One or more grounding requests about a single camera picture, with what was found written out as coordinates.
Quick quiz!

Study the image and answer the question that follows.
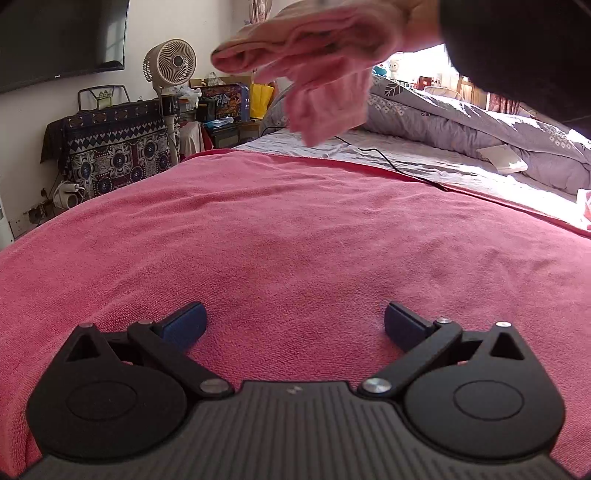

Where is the white tower appliance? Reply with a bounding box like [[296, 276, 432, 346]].
[[0, 194, 14, 252]]

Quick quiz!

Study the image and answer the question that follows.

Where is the person's right hand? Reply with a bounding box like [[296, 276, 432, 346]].
[[392, 0, 446, 52]]

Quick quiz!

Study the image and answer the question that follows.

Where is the pink patterned curtain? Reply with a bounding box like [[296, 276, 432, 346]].
[[249, 0, 273, 24]]

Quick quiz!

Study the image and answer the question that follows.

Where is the white hair dryer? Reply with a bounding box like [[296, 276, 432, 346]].
[[54, 182, 86, 208]]

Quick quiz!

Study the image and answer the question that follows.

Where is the patterned cloth covered cabinet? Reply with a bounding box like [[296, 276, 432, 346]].
[[41, 99, 169, 199]]

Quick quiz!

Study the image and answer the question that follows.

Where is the colourful printed box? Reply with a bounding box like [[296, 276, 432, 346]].
[[212, 83, 252, 121]]

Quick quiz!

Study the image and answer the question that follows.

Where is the black television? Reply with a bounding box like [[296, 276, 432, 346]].
[[0, 0, 131, 93]]

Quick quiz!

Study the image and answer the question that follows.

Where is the beige standing fan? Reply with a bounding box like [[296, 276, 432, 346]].
[[142, 39, 198, 167]]

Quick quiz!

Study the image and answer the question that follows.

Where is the black charging cable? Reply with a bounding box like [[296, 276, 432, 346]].
[[332, 135, 446, 188]]

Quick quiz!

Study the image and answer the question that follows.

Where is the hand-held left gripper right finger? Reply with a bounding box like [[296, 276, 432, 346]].
[[360, 302, 536, 398]]

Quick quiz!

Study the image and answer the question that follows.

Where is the window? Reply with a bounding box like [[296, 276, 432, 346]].
[[383, 44, 467, 90]]

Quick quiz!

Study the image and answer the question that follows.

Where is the white red garment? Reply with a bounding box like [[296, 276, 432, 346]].
[[180, 122, 204, 158]]

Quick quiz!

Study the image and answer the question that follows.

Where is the pink towel blanket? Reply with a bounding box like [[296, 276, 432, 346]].
[[0, 150, 591, 480]]

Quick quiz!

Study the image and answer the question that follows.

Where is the pink strawberry print garment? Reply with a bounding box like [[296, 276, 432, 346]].
[[210, 7, 407, 146]]

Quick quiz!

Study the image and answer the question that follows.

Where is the yellow bag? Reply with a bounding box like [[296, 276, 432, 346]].
[[250, 83, 275, 120]]

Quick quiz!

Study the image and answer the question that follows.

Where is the grey bed sheet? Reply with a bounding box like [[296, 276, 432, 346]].
[[233, 127, 591, 232]]

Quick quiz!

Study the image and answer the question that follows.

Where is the person's right forearm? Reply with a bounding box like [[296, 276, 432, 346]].
[[438, 0, 591, 139]]

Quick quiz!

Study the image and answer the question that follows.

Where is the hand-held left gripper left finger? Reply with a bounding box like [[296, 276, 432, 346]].
[[60, 302, 234, 398]]

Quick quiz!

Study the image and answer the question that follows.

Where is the black wire frame green tag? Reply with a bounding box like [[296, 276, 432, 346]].
[[78, 84, 131, 112]]

